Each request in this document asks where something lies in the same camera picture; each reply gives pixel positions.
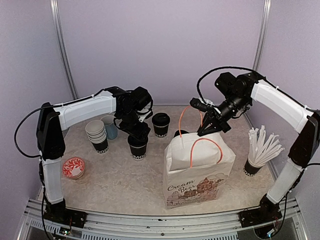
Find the stack of black cup lids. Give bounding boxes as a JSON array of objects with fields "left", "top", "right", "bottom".
[{"left": 173, "top": 130, "right": 189, "bottom": 138}]

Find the white paper takeout bag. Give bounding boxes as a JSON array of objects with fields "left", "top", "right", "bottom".
[{"left": 162, "top": 132, "right": 236, "bottom": 209}]

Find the black plastic cup lid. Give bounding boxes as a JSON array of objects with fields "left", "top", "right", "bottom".
[{"left": 151, "top": 112, "right": 170, "bottom": 127}]

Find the black paper coffee cup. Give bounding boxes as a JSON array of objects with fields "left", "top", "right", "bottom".
[{"left": 151, "top": 112, "right": 170, "bottom": 138}]

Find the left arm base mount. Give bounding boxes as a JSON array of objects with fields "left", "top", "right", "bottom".
[{"left": 43, "top": 208, "right": 87, "bottom": 229}]

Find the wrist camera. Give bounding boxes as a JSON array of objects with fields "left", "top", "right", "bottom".
[
  {"left": 136, "top": 105, "right": 153, "bottom": 123},
  {"left": 189, "top": 97, "right": 215, "bottom": 113}
]

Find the black cup holding straws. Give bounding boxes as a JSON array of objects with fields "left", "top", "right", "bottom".
[{"left": 243, "top": 157, "right": 262, "bottom": 177}]

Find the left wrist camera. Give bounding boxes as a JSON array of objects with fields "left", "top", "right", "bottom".
[{"left": 136, "top": 105, "right": 153, "bottom": 123}]

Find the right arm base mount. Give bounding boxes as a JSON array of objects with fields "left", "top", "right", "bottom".
[{"left": 238, "top": 207, "right": 283, "bottom": 228}]

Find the bundle of white wrapped straws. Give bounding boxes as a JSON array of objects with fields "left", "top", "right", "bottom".
[{"left": 247, "top": 125, "right": 285, "bottom": 168}]

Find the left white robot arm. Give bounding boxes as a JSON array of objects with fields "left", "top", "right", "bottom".
[{"left": 36, "top": 86, "right": 153, "bottom": 223}]

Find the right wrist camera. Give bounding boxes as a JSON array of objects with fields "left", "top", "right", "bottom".
[{"left": 189, "top": 97, "right": 215, "bottom": 113}]

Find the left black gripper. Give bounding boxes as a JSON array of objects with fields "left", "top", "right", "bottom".
[{"left": 119, "top": 108, "right": 152, "bottom": 142}]

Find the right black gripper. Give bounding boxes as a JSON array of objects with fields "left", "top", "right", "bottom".
[{"left": 198, "top": 92, "right": 250, "bottom": 136}]

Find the aluminium front frame rail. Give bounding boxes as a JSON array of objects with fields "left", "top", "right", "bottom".
[{"left": 15, "top": 198, "right": 310, "bottom": 240}]

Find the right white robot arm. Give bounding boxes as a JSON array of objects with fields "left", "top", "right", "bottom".
[{"left": 221, "top": 74, "right": 320, "bottom": 212}]

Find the light blue ceramic mug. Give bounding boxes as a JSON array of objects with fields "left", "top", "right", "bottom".
[{"left": 100, "top": 115, "right": 118, "bottom": 140}]

